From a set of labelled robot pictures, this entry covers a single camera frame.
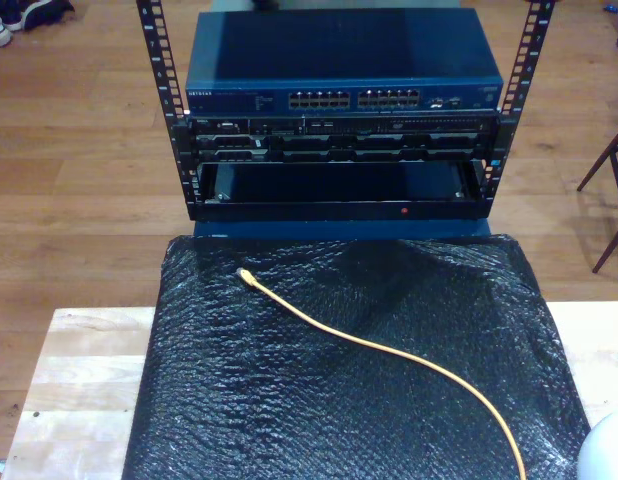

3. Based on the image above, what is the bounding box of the dark wooden chair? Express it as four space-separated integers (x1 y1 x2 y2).
576 118 618 275

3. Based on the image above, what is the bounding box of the yellow network cable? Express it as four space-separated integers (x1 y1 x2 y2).
236 267 529 480

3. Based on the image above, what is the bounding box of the blue network switch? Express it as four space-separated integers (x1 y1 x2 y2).
184 8 505 117

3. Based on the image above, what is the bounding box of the black perforated rack post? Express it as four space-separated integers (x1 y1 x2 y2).
481 0 559 204
135 0 200 221

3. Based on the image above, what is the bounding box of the black rack drawer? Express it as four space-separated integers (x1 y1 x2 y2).
191 160 493 223

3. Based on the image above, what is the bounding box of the black rack server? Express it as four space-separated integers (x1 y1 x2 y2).
171 114 515 164

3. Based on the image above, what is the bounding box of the blue flat rack unit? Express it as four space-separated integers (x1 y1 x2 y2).
193 218 493 242

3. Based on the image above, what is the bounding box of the black bubble wrap mat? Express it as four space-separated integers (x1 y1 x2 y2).
121 233 593 480

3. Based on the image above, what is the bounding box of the dark sneaker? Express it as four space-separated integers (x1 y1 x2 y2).
1 0 75 32

